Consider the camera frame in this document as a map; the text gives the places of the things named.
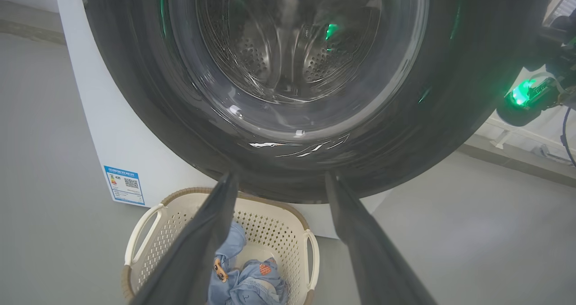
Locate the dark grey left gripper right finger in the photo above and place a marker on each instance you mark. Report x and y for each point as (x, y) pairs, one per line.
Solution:
(373, 255)

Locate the right gripper body with green band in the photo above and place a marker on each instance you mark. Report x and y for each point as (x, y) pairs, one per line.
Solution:
(528, 99)

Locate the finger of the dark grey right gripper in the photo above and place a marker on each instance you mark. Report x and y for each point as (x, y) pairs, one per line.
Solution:
(550, 48)

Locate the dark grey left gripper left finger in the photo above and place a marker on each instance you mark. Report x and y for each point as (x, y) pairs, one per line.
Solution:
(189, 255)

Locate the blue denim garment with patches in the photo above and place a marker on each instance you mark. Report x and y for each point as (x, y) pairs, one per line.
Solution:
(252, 282)

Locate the black washing machine door with glass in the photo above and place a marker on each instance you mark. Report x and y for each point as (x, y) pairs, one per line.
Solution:
(288, 84)

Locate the cream perforated laundry basket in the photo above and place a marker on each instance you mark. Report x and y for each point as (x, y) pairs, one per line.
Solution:
(270, 228)

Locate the white front-load washing machine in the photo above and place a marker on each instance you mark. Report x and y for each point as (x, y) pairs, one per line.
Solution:
(117, 129)

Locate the blue energy label sticker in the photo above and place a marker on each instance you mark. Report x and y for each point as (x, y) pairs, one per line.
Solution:
(125, 186)

